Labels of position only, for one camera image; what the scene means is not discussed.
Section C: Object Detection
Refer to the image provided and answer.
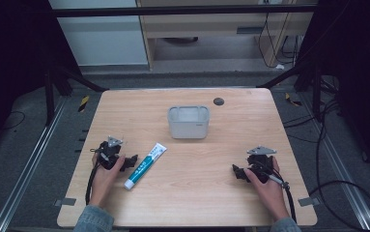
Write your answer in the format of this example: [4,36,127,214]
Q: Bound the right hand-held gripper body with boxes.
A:
[245,145,278,185]

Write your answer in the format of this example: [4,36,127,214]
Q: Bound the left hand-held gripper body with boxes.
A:
[90,134,126,171]

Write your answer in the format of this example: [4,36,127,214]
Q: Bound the person's left hand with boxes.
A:
[90,153,127,208]

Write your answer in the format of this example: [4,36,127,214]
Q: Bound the person's right hand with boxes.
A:
[243,156,291,222]

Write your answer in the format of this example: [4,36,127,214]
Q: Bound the white and teal toothpaste tube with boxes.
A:
[123,142,168,191]

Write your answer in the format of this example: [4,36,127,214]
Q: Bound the yellow black hazard tape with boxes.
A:
[77,95,91,113]
[284,92,303,107]

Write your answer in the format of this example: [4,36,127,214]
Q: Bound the grey plastic storage box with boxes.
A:
[166,104,211,140]

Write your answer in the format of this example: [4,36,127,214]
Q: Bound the black metal stand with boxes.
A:
[255,59,325,123]
[43,62,110,128]

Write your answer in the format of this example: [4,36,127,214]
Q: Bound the white cabinet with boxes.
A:
[47,0,150,68]

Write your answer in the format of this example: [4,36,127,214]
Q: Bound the dark curtain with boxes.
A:
[297,0,370,182]
[0,0,84,162]

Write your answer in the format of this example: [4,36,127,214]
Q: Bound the light wooden desk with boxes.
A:
[135,0,320,71]

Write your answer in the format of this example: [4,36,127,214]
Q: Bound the black horizontal bar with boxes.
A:
[50,4,320,18]

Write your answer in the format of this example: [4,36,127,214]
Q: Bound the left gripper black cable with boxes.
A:
[84,148,101,206]

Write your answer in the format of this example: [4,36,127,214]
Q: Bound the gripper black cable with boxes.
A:
[84,148,101,206]
[268,173,299,224]

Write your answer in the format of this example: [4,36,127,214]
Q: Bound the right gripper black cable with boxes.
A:
[268,173,299,224]

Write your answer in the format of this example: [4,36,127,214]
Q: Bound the black floor cable loop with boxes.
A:
[282,96,370,232]

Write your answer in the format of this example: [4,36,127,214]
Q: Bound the grey metal table bracket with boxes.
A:
[53,197,77,208]
[298,196,321,208]

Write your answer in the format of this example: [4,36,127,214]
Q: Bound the aluminium floor rail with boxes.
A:
[0,96,70,232]
[300,92,370,232]

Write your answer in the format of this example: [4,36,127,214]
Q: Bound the thin black floor cable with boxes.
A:
[0,110,27,131]

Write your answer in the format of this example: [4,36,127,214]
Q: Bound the hanging black cables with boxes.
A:
[257,12,300,70]

